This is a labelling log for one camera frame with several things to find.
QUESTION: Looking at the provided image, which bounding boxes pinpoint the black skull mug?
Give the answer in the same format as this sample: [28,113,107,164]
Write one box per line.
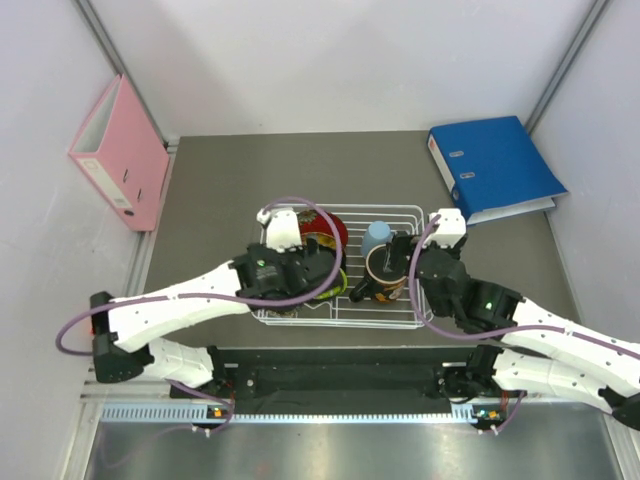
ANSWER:
[349,245,409,303]

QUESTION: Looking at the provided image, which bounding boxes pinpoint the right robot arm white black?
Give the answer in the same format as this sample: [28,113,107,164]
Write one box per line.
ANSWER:
[383,226,639,429]

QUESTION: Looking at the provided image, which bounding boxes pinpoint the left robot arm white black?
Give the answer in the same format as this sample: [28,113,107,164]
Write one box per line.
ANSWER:
[90,239,343,397]

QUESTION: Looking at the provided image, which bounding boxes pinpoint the lime green plate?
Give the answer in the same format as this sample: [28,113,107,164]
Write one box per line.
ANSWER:
[314,268,348,301]

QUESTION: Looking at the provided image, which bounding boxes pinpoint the red floral bowl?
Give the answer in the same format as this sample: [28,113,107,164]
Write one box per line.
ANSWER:
[297,209,349,250]

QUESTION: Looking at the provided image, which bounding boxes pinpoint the light blue cup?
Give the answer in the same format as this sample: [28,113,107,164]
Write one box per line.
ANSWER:
[360,220,393,258]

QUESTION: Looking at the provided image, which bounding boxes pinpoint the blue binder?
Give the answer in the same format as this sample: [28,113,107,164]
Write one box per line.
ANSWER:
[426,116,568,226]

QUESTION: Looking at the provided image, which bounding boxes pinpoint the pink binder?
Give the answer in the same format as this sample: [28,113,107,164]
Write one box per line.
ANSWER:
[69,75,169,232]

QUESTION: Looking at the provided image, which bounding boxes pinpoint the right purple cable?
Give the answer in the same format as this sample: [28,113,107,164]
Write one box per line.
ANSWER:
[408,213,640,361]

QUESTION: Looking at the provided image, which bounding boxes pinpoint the purple cable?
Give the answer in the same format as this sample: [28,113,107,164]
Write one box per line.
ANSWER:
[55,196,346,355]
[408,213,640,361]

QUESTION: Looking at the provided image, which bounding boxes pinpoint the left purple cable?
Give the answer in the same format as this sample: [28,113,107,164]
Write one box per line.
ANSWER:
[55,196,346,355]

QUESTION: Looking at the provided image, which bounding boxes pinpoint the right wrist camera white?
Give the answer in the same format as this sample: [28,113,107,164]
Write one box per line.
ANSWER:
[425,208,467,248]

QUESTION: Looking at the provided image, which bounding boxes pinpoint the white wire dish rack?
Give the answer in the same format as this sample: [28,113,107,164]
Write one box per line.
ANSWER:
[252,203,425,330]

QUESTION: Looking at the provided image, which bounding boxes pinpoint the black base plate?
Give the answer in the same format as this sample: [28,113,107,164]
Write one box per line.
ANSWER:
[201,347,501,414]

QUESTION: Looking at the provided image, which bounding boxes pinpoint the slotted cable duct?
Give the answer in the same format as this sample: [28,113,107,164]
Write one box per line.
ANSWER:
[100,403,499,425]

